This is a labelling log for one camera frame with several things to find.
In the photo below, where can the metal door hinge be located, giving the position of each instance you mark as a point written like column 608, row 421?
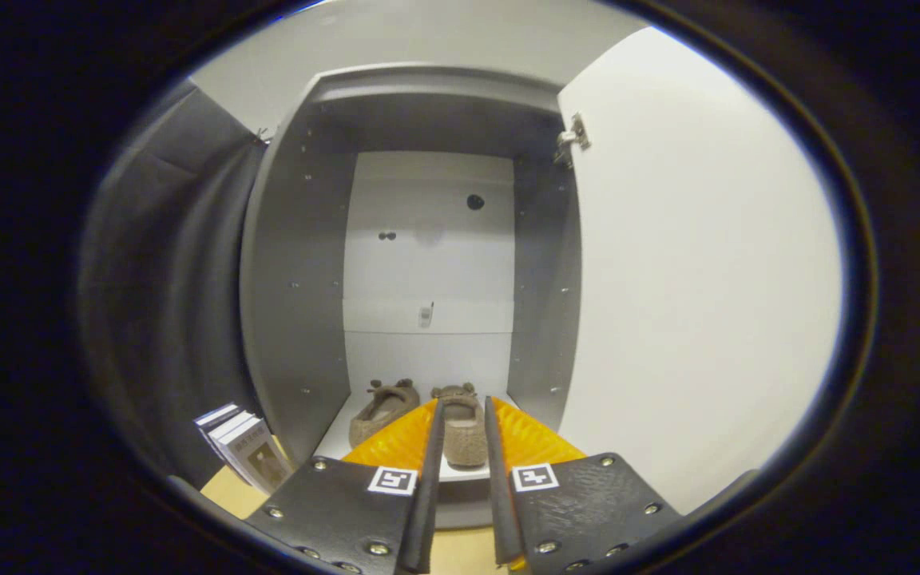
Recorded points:
column 572, row 140

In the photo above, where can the white cabinet shelf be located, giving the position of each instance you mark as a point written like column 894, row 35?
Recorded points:
column 335, row 447

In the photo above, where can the grey shoe cabinet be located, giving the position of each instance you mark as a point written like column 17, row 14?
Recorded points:
column 300, row 279

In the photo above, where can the black backdrop cloth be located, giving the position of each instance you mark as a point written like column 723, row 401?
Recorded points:
column 164, row 279

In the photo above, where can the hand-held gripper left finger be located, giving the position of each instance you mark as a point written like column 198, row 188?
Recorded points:
column 428, row 495

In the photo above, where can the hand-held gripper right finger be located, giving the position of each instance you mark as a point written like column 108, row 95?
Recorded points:
column 496, row 495

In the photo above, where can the grey cover book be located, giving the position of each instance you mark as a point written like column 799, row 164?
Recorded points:
column 264, row 459

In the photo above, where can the blue cover book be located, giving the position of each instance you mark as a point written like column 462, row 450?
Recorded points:
column 212, row 417

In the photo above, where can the brown slipper shoe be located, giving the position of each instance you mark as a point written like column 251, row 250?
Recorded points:
column 464, row 435
column 376, row 415

